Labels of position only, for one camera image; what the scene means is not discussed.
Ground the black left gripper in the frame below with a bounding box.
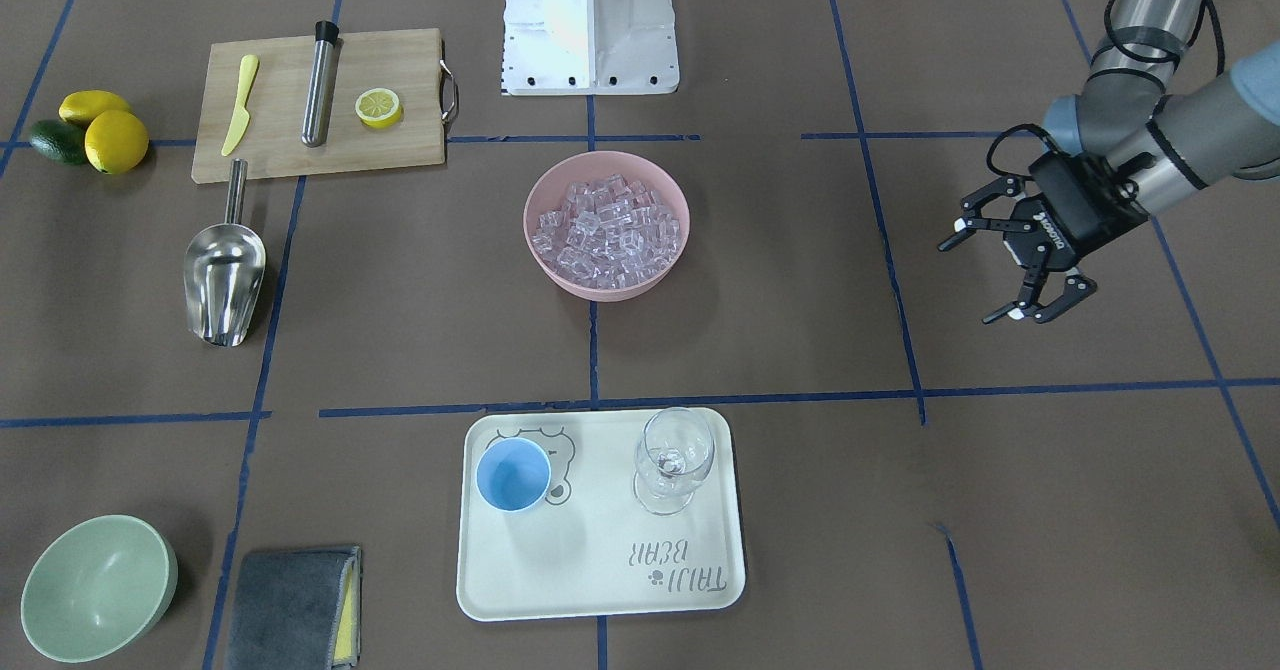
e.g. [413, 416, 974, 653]
[938, 152, 1149, 325]

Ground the stainless steel ice scoop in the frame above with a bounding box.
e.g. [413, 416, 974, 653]
[183, 158, 268, 347]

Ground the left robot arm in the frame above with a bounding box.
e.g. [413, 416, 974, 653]
[940, 0, 1279, 324]

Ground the clear ice cubes pile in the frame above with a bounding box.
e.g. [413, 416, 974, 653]
[530, 173, 685, 291]

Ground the blue cup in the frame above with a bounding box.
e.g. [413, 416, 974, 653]
[474, 437, 552, 512]

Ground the clear wine glass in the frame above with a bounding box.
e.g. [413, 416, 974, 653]
[634, 407, 717, 516]

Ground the pink bowl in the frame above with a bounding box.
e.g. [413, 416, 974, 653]
[522, 151, 691, 302]

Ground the cream bear tray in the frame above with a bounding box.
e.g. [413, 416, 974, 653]
[456, 407, 748, 623]

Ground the wooden cutting board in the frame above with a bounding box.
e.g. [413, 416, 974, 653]
[191, 28, 447, 184]

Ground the lemon half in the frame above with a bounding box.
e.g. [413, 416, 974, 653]
[355, 87, 403, 129]

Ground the steel muddler black cap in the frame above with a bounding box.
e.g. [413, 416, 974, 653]
[300, 20, 340, 149]

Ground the yellow plastic knife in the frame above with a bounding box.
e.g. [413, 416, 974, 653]
[221, 54, 260, 158]

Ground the grey yellow sponge cloth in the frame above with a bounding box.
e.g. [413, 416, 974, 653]
[224, 544, 364, 669]

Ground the whole yellow lemon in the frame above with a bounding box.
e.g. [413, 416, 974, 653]
[84, 110, 150, 176]

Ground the green lime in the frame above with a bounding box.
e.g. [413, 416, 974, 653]
[28, 119, 90, 167]

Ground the green bowl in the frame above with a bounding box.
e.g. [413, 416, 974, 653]
[20, 514, 178, 664]

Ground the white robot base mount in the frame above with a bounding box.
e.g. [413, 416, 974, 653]
[500, 0, 681, 97]

